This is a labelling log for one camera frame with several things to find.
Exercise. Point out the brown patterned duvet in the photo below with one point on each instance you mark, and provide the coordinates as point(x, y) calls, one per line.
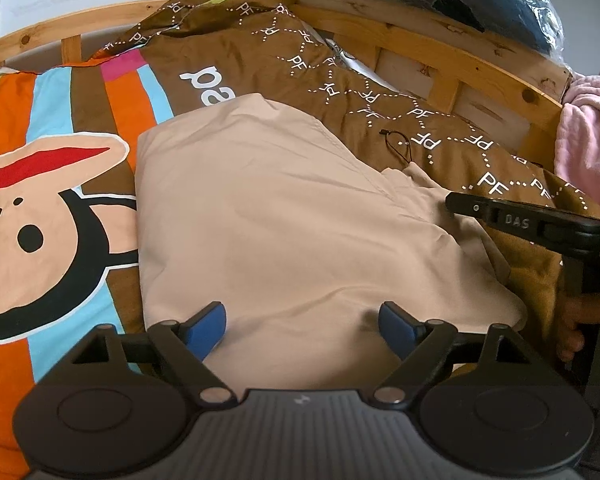
point(380, 100)

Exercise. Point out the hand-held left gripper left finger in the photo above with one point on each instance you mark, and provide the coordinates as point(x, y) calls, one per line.
point(207, 330)

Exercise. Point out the wooden bed frame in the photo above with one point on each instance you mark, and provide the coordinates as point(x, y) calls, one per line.
point(480, 45)

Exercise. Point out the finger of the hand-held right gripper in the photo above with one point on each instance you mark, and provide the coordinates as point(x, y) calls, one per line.
point(515, 221)

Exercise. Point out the person's right hand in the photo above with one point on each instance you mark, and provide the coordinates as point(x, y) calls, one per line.
point(572, 330)

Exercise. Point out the pink fleece blanket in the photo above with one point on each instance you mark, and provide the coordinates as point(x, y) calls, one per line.
point(592, 130)

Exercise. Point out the colourful striped cartoon blanket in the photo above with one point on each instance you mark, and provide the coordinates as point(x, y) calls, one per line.
point(55, 200)

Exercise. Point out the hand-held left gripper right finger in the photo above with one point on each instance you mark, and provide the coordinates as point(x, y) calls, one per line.
point(397, 331)

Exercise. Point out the brown patterned pillow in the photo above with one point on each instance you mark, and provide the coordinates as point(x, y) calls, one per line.
point(190, 15)

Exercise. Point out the beige hooded jacket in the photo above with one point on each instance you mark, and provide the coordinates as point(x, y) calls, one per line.
point(280, 220)

